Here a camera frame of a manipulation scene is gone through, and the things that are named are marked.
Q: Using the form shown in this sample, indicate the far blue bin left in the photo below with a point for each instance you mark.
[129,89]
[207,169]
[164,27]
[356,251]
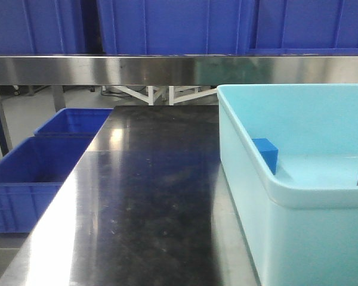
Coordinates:
[74,122]

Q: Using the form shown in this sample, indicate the light blue plastic tub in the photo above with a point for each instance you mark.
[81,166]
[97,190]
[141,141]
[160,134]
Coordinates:
[301,224]

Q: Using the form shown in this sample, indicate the stainless steel shelf rail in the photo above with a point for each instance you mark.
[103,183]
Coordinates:
[175,70]

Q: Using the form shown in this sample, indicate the blue bin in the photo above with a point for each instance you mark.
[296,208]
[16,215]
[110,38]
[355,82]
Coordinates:
[41,27]
[74,122]
[303,27]
[31,175]
[175,27]

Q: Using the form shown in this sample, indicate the upper blue bin left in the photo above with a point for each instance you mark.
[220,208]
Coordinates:
[41,27]

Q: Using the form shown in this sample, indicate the upper blue bin middle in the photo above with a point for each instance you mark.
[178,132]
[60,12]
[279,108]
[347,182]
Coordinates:
[175,27]

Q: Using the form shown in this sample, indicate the upper blue bin right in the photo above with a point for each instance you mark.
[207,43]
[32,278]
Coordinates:
[303,27]

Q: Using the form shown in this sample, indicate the white table frame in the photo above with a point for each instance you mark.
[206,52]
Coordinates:
[150,94]

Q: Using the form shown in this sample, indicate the near blue bin left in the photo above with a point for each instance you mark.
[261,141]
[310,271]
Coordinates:
[31,175]

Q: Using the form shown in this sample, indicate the blue cube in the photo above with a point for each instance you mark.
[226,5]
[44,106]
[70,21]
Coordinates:
[268,151]

